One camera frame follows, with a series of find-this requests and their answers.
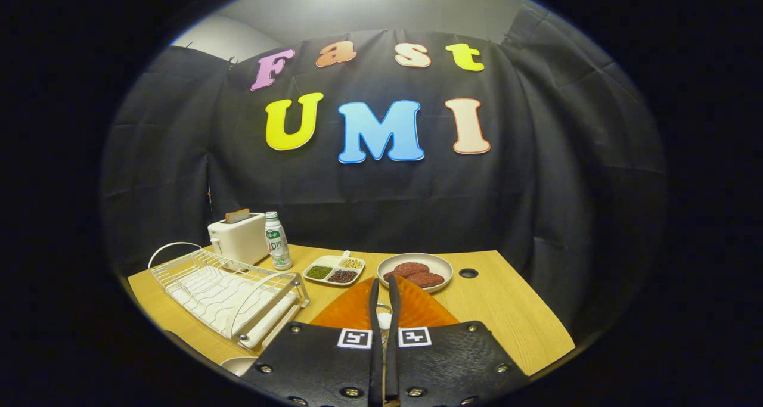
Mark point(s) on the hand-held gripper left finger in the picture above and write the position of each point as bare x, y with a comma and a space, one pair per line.
375, 359

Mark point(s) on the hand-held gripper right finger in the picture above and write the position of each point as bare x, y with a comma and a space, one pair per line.
391, 359

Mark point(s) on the large beige plate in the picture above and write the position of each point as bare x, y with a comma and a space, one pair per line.
238, 365

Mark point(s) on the white divided dish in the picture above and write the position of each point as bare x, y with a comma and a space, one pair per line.
335, 268

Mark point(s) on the small beige meat dish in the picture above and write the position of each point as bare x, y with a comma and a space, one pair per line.
441, 267

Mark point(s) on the red meat slice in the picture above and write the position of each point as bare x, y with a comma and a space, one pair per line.
428, 279
408, 269

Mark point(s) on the dark red beans portion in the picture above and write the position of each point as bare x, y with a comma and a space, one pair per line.
343, 276

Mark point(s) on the yellow soybeans portion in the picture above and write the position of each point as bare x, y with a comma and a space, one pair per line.
352, 263

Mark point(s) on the green beans portion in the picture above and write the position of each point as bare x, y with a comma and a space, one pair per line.
319, 272

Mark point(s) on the white rice portion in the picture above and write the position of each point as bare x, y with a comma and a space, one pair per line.
328, 261

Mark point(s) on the white bottle green label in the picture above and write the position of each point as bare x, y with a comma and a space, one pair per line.
278, 243

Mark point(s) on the white toaster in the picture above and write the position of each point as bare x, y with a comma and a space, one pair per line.
241, 240

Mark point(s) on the brown bread slice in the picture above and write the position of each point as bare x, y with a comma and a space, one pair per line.
237, 216

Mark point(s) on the black backdrop cloth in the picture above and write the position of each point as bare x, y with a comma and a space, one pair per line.
536, 186

